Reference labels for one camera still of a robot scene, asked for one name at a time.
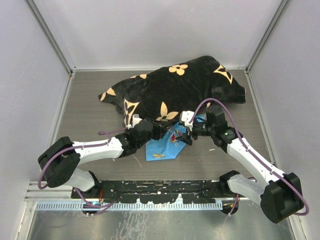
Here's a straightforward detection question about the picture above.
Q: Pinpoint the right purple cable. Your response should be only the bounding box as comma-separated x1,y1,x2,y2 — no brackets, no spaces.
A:
189,97,310,217

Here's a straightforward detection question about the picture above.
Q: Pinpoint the large metal keyring with rings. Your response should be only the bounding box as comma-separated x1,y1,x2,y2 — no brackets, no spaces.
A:
167,125,187,143

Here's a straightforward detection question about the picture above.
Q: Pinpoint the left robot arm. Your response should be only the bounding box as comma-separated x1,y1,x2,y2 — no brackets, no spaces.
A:
37,118,175,198

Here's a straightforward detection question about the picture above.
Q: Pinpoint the black floral plush pillow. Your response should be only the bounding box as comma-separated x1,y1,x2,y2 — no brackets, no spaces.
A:
98,55,246,126

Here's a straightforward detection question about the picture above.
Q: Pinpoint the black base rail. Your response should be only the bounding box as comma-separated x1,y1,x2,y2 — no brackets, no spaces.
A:
82,180,236,204

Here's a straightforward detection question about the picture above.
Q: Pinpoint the blue cartoon print cloth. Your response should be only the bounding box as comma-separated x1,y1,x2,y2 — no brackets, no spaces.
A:
145,114,208,162

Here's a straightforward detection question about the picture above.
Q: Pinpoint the purple cable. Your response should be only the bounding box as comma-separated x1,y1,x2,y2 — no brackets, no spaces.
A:
37,126,128,216
189,97,310,217

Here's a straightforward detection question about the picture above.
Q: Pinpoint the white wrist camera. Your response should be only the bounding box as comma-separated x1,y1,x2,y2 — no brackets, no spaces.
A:
127,114,142,129
179,110,195,131

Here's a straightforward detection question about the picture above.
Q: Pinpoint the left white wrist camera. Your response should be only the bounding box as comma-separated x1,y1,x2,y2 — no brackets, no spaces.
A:
127,114,142,129

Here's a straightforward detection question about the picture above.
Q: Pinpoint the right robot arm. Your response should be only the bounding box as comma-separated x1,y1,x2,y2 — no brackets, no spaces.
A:
179,105,305,224

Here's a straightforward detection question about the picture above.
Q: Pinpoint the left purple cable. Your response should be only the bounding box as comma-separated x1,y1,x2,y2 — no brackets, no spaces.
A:
37,126,128,216

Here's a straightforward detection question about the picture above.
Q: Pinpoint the white slotted cable duct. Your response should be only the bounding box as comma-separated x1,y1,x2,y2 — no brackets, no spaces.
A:
35,200,223,211

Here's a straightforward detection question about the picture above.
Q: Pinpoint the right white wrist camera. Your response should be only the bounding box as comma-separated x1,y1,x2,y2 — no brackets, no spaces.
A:
179,110,195,131

